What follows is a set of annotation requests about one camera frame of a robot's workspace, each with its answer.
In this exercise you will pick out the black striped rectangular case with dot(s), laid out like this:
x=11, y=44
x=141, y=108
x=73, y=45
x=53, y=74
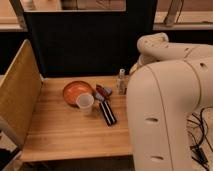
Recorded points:
x=107, y=113

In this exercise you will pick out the translucent white cup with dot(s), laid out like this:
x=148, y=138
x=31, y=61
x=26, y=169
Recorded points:
x=85, y=102

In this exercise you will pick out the small clear bottle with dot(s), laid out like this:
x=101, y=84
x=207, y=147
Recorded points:
x=121, y=82

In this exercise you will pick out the wooden side panel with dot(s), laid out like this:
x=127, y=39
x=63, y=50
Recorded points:
x=19, y=90

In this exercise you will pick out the orange ceramic plate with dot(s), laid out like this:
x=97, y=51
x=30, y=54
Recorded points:
x=73, y=89

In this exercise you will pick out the red and grey small tool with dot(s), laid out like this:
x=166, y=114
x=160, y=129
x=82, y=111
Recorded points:
x=102, y=93

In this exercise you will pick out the black back panel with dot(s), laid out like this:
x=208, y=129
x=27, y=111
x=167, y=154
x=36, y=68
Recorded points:
x=89, y=42

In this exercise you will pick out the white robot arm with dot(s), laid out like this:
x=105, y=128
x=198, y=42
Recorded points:
x=170, y=82

